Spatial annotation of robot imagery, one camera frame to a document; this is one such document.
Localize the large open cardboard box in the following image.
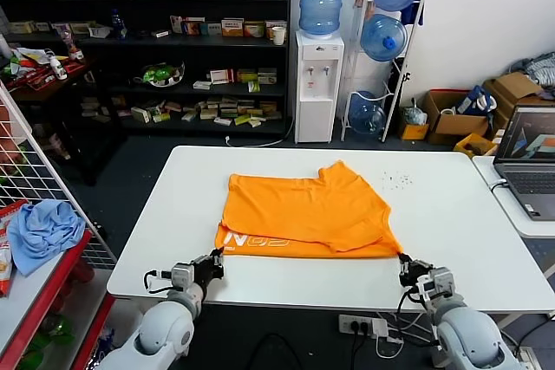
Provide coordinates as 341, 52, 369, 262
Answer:
421, 89, 492, 146

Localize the blue plastic bottle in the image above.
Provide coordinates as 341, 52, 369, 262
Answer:
109, 8, 127, 41

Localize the clear plastic bag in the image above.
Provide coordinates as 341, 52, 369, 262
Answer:
402, 99, 429, 127

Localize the yellow crate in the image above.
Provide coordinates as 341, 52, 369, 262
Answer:
454, 132, 499, 158

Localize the red white medicine box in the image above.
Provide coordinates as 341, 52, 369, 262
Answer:
210, 68, 236, 85

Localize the white metal jug rack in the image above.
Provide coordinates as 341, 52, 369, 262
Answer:
340, 0, 428, 144

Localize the red snack bag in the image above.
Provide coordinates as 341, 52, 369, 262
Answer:
0, 200, 29, 297

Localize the white power adapter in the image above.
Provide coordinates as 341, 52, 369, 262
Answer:
370, 317, 390, 340

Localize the blue white bag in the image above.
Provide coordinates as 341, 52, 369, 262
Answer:
454, 85, 500, 118

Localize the grey floor power strip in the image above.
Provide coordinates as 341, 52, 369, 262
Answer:
518, 346, 543, 365

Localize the white water dispenser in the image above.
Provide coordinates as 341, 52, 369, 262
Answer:
294, 29, 345, 145

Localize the white power cord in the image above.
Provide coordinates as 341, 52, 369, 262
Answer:
225, 125, 297, 148

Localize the pile of grey clothes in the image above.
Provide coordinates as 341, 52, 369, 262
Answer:
507, 52, 555, 101

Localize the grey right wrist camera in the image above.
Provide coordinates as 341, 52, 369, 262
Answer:
427, 268, 455, 301

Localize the small yellow box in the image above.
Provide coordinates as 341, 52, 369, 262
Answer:
398, 120, 431, 141

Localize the red white shelf rack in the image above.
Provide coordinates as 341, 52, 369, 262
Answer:
0, 229, 116, 370

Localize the dark blue hanging cloth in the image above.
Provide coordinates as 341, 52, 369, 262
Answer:
400, 0, 427, 27

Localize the blue white package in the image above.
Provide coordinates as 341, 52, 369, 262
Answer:
93, 328, 116, 360

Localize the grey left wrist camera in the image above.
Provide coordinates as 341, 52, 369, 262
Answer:
171, 262, 196, 289

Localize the black floor cable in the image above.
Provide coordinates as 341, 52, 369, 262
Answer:
242, 333, 304, 370

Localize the orange t-shirt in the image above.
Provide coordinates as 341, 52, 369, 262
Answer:
214, 160, 404, 260

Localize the white power strip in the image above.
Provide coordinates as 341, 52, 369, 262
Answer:
337, 314, 378, 336

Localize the pink drink bottle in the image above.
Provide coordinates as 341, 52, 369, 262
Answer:
61, 28, 85, 62

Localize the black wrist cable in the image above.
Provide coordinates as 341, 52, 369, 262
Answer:
144, 269, 174, 295
395, 287, 434, 315

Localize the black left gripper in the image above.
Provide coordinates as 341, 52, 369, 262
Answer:
193, 247, 226, 291

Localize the white wire grid panel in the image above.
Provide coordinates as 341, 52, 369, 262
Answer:
0, 79, 117, 267

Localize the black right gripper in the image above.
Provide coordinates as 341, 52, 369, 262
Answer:
397, 253, 434, 289

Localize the brown cardboard box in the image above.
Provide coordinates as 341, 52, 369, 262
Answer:
482, 71, 546, 128

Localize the grey laptop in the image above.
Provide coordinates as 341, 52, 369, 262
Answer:
493, 104, 555, 222

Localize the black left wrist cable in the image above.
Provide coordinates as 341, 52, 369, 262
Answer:
144, 269, 174, 295

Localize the bowl of green packets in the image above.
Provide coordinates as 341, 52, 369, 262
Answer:
134, 62, 187, 88

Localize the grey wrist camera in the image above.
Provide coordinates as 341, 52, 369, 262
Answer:
427, 268, 455, 301
171, 262, 196, 289

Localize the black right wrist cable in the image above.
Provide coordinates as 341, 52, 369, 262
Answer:
395, 287, 434, 315

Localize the black shelving unit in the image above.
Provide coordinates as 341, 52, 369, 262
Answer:
0, 0, 293, 136

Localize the black side table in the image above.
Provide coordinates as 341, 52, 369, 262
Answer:
0, 57, 127, 187

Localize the crumpled light blue cloth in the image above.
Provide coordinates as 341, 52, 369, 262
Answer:
6, 199, 87, 278

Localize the orange white medicine box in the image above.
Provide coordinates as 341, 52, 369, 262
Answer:
220, 18, 245, 37

